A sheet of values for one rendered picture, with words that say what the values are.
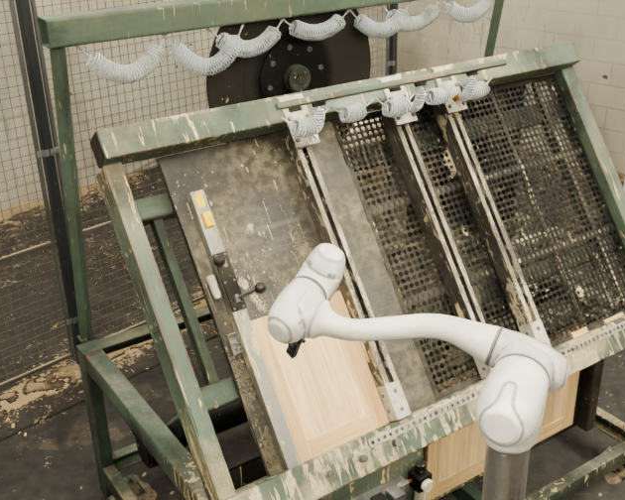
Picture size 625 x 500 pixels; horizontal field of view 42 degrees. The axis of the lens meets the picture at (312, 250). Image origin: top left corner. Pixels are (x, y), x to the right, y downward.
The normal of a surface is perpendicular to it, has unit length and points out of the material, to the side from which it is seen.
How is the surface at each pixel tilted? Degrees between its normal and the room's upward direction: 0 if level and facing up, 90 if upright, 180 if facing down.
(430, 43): 90
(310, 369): 54
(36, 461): 0
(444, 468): 90
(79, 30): 90
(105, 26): 90
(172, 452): 0
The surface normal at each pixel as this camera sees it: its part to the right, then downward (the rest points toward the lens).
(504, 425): -0.44, 0.34
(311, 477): 0.44, -0.26
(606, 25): -0.71, 0.31
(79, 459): -0.02, -0.91
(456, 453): 0.56, 0.34
